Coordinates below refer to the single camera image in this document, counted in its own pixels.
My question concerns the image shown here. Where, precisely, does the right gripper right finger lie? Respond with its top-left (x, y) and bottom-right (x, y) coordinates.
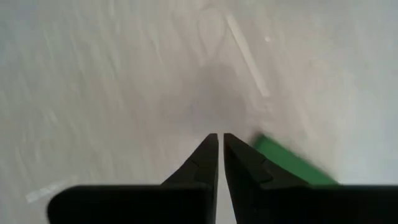
top-left (223, 133), bottom-right (398, 224)

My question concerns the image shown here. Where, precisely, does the green long block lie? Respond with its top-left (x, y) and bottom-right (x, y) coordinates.
top-left (251, 133), bottom-right (340, 187)

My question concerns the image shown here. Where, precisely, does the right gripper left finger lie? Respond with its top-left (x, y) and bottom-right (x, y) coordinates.
top-left (46, 133), bottom-right (219, 224)

